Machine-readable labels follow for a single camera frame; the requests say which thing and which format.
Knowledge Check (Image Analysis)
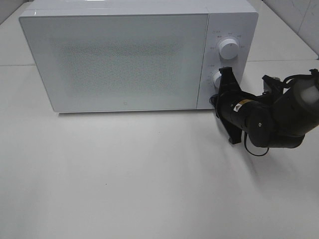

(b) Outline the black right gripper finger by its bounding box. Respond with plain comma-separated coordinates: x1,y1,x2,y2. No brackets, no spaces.
216,114,242,145
218,67,242,94

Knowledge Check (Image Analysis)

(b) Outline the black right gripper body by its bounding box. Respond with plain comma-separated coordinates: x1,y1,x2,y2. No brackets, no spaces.
210,94,262,132

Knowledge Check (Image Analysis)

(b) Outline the white timer knob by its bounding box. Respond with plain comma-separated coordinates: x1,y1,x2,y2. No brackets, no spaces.
212,72,221,89

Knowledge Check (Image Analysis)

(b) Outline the white microwave door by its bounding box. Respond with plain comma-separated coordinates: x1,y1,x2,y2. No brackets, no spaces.
20,14,208,113

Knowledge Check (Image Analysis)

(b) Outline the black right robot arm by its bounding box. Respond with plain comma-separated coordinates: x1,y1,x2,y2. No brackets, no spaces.
210,67,319,148

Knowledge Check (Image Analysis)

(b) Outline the upper white power knob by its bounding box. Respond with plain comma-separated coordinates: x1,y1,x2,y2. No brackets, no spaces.
218,37,240,60

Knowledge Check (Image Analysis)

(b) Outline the white microwave oven body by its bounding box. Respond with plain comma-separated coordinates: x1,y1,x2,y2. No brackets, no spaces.
19,0,259,110

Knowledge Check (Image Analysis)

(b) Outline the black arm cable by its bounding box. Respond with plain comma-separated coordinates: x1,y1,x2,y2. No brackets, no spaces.
243,133,270,157

